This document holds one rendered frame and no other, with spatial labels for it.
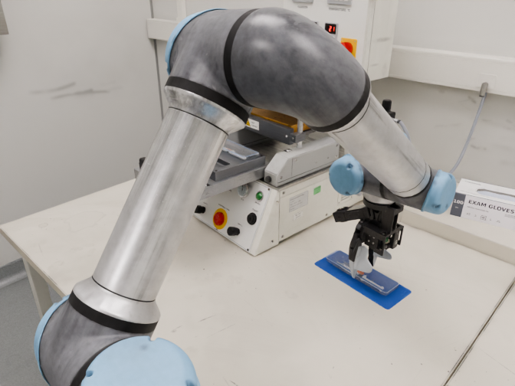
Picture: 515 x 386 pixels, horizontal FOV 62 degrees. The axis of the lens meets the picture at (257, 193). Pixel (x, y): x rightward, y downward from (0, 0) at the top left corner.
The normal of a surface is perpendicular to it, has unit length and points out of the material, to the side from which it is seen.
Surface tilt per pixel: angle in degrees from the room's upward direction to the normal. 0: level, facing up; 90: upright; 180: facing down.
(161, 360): 3
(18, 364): 0
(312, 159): 90
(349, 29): 90
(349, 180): 90
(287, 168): 90
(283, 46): 62
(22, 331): 0
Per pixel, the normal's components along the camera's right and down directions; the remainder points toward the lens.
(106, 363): 0.05, -0.87
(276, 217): 0.66, 0.34
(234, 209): -0.68, -0.11
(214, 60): -0.73, 0.29
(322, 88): 0.14, 0.50
